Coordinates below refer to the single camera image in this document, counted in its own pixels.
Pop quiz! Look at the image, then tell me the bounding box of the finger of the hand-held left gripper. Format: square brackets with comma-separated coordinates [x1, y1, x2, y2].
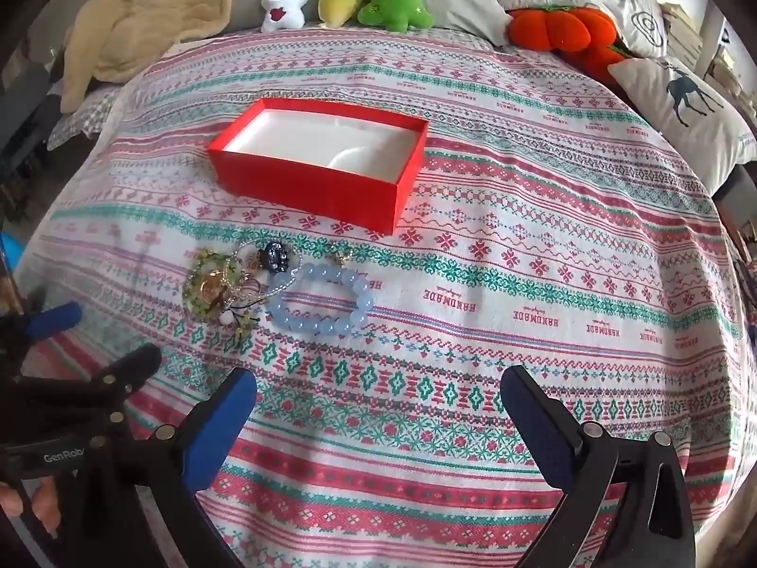
[35, 344, 162, 427]
[0, 289, 82, 362]

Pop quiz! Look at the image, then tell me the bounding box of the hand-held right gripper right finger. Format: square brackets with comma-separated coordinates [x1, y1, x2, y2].
[500, 365, 693, 568]

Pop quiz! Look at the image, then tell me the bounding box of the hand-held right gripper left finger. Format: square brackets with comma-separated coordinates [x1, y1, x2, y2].
[127, 367, 258, 568]

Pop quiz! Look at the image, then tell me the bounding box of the green bead bracelet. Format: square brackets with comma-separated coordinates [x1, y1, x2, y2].
[186, 248, 261, 347]

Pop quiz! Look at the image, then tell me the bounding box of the gold flower brooch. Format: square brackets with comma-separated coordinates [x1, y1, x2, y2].
[198, 275, 229, 309]

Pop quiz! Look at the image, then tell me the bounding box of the dark blue rhinestone hair clip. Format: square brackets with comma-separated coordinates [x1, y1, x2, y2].
[259, 242, 293, 273]

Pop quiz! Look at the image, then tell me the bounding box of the light blue bead bracelet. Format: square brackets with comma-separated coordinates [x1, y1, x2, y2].
[267, 265, 373, 335]

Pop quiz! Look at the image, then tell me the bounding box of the red cardboard box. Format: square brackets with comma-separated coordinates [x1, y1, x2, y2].
[207, 98, 431, 236]

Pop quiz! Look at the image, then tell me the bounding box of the person's left hand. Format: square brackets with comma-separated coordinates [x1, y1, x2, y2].
[0, 479, 63, 539]

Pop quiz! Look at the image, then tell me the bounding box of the patterned red green bedspread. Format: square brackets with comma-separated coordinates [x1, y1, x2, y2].
[15, 27, 749, 568]

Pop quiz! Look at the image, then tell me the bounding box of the dark grey chair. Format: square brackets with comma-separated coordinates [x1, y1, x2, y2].
[0, 41, 63, 222]

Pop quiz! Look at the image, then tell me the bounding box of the grey checkered sheet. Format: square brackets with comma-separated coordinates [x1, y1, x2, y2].
[46, 81, 126, 151]

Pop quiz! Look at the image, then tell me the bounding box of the beige quilted blanket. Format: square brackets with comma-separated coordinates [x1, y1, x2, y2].
[59, 0, 262, 115]

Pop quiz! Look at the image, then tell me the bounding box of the white deer print pillow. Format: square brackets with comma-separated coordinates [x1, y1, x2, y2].
[608, 56, 753, 195]

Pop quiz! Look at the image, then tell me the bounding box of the orange pumpkin plush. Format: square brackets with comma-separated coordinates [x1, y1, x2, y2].
[507, 5, 629, 87]

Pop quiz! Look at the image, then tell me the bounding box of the white plush toy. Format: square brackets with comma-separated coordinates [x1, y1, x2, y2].
[262, 0, 313, 34]

